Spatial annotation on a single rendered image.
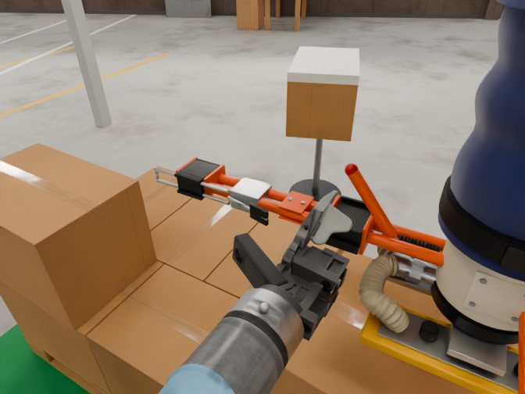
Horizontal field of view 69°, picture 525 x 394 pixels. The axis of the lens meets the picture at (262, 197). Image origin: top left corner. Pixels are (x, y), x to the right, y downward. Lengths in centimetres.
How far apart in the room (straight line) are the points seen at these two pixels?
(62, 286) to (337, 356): 90
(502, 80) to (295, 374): 62
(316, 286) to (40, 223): 100
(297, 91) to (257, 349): 198
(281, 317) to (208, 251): 124
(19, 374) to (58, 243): 105
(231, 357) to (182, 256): 128
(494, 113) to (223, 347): 40
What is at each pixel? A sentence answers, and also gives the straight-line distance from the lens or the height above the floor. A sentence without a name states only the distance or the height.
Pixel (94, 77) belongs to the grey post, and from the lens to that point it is 426.
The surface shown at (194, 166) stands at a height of 124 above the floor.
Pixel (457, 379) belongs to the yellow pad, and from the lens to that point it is 72.
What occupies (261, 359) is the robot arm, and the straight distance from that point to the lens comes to 42.
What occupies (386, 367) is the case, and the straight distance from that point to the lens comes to 87.
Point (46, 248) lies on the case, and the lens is 129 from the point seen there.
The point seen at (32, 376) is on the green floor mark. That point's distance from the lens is 221.
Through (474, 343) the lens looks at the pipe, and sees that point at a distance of 72.
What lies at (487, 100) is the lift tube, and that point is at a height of 150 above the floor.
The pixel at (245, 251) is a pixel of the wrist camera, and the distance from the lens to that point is 55.
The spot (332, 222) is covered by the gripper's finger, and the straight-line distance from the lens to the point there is 55.
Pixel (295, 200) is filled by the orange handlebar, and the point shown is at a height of 123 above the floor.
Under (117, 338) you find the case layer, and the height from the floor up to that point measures 54.
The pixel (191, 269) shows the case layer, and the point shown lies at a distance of 160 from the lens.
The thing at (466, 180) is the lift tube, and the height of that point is 139.
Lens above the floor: 167
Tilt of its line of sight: 35 degrees down
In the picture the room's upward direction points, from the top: 1 degrees counter-clockwise
